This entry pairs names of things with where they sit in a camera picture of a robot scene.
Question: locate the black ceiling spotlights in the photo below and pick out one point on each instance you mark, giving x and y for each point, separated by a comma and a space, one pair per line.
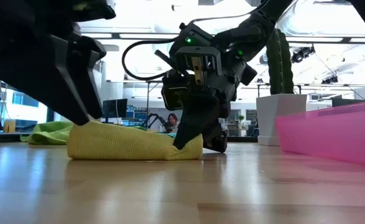
300, 54

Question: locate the pink translucent plastic basket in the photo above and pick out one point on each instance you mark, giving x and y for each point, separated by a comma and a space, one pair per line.
331, 137

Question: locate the green microfiber towel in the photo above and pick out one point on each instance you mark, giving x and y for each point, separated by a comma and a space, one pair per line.
48, 133

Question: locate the teal microfiber towel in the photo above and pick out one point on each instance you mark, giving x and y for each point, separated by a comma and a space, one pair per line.
166, 134

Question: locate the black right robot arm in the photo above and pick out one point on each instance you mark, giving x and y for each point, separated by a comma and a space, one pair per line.
253, 28

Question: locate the black computer monitor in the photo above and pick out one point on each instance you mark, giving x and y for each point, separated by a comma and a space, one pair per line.
115, 109

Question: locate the dark flat screen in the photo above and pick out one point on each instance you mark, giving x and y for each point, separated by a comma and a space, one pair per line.
347, 102

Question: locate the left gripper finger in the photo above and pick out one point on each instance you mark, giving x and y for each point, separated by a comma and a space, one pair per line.
90, 77
45, 71

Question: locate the yellow microfiber towel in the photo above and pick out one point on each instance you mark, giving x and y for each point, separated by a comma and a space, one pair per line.
123, 143

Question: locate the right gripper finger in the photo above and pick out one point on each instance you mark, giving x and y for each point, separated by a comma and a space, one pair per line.
197, 118
216, 141

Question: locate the person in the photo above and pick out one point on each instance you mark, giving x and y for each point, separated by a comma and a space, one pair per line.
173, 119

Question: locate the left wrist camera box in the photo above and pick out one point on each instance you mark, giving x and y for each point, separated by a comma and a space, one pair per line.
98, 11

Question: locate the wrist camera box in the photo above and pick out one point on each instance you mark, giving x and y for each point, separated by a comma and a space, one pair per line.
173, 98
98, 11

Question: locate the black metal table frame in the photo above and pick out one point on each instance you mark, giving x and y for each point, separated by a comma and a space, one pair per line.
244, 139

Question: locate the black background robot arm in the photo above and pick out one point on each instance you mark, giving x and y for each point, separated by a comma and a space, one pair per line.
155, 119

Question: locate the white hexagonal plant pot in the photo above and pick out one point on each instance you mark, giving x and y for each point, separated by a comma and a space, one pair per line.
278, 121

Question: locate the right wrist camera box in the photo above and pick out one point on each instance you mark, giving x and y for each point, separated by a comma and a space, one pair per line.
173, 98

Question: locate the brown cardboard box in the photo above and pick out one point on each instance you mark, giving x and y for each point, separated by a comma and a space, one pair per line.
9, 126

